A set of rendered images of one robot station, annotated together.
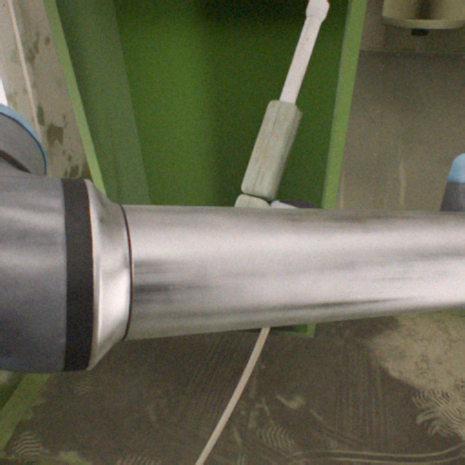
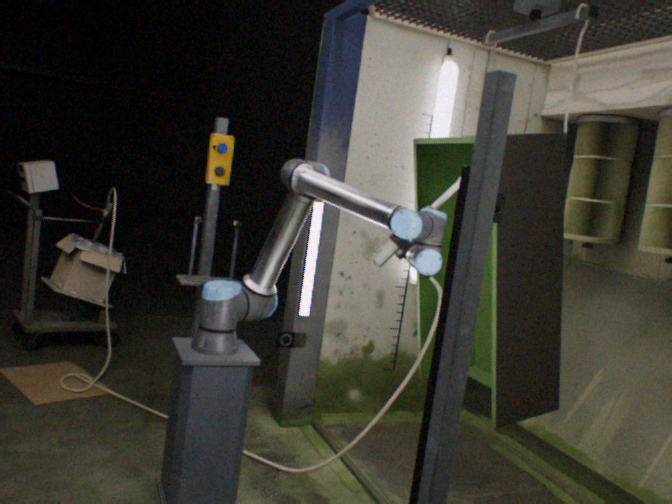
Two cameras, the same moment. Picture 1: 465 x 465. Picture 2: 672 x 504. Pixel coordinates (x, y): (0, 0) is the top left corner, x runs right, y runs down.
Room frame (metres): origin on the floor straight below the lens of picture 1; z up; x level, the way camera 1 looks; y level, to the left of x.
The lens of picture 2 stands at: (-0.84, -1.84, 1.34)
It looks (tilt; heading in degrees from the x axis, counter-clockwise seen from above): 6 degrees down; 57
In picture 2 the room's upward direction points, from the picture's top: 8 degrees clockwise
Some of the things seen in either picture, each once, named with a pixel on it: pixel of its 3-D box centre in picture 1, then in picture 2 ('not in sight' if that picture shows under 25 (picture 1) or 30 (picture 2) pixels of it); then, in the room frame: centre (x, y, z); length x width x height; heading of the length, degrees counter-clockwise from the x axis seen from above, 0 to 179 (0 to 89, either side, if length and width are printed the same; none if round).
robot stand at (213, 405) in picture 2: not in sight; (205, 423); (0.09, 0.37, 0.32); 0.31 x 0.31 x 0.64; 80
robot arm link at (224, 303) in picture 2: not in sight; (221, 303); (0.10, 0.38, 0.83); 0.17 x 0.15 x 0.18; 20
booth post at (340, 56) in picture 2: not in sight; (316, 224); (0.86, 0.99, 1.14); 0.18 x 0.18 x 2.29; 80
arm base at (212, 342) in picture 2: not in sight; (216, 337); (0.09, 0.37, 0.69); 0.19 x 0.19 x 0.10
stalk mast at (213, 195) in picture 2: not in sight; (204, 269); (0.33, 1.23, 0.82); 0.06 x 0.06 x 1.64; 80
